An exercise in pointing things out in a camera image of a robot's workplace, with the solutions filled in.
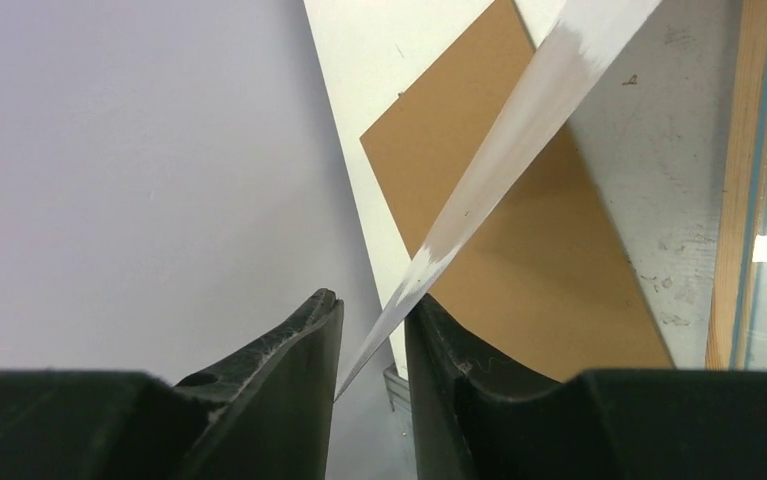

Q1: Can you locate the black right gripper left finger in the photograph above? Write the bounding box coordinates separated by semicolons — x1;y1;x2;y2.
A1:
0;289;344;479

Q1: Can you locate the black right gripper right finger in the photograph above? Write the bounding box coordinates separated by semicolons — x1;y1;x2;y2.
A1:
405;296;767;479

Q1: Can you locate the brown cardboard backing board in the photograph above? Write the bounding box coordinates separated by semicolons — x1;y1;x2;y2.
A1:
361;1;672;381

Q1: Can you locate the hot air balloon photo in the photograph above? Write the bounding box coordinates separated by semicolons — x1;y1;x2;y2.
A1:
336;1;659;395

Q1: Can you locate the wooden picture frame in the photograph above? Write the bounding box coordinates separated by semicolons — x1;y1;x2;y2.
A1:
705;1;767;371

